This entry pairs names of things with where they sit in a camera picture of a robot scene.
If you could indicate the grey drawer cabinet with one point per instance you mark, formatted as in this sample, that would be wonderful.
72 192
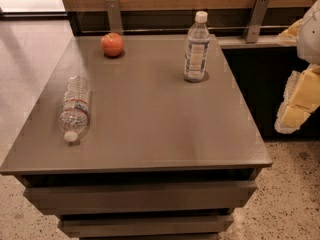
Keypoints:
160 159

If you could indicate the right metal bracket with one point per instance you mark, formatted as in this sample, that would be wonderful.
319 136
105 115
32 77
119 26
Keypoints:
252 30

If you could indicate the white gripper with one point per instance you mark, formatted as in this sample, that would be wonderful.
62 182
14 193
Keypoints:
310 37

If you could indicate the metal bracket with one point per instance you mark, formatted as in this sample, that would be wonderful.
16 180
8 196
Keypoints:
252 30
114 16

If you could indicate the left metal bracket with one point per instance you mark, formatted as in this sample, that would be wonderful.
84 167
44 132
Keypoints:
114 16

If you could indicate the red apple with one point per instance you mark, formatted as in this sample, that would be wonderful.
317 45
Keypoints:
112 44

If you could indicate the blue label plastic bottle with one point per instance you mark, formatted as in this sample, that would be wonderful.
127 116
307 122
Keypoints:
197 44

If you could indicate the clear plastic bottle red label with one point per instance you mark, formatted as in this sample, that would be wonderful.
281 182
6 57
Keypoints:
74 116

